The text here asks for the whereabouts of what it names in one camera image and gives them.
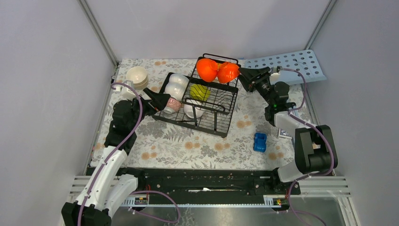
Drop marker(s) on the beige patterned bowl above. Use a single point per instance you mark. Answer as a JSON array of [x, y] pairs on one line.
[[137, 75]]

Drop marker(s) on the blue tripod legs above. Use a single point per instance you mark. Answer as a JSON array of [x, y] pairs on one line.
[[293, 113]]

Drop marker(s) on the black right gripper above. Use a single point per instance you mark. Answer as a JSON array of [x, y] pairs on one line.
[[250, 77]]

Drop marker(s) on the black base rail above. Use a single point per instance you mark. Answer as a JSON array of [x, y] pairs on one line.
[[212, 186]]

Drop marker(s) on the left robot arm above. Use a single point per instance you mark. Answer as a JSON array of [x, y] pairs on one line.
[[98, 202]]

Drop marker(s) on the white bowl in rack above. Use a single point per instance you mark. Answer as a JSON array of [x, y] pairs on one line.
[[175, 90]]

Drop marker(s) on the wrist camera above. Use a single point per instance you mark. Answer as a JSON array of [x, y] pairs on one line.
[[125, 92], [275, 73]]

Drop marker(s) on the blue card deck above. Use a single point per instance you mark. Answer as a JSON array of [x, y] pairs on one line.
[[283, 134]]

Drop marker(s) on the white bowl front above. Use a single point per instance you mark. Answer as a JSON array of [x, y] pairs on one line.
[[193, 109]]

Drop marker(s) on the blue perforated stand tray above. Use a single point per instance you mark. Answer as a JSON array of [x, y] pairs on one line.
[[304, 61]]

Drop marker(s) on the blue toy car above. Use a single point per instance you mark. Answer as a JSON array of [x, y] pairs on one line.
[[259, 144]]

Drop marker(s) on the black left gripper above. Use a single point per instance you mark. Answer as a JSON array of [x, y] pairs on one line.
[[157, 102]]

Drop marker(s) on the floral table mat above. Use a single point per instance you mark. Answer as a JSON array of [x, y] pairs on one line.
[[164, 145]]

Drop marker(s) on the orange bowl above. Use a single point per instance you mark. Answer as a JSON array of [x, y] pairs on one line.
[[227, 72], [207, 69]]

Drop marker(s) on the pink patterned bowl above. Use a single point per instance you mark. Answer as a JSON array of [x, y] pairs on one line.
[[172, 106]]

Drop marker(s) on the white bowl upper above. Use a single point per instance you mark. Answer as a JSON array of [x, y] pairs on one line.
[[178, 79]]

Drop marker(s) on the yellow-green bowl in rack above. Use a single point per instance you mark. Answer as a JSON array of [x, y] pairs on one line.
[[199, 92]]

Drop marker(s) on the plain beige bowl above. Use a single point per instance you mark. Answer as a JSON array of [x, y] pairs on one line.
[[141, 85]]

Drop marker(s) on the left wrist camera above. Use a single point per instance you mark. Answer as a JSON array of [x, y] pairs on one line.
[[125, 92]]

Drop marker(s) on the black wire dish rack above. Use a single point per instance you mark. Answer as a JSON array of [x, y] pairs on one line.
[[206, 106]]

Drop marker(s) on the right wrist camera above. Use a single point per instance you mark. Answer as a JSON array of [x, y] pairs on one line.
[[275, 73]]

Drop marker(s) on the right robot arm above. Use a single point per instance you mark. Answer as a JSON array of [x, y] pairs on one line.
[[314, 147]]

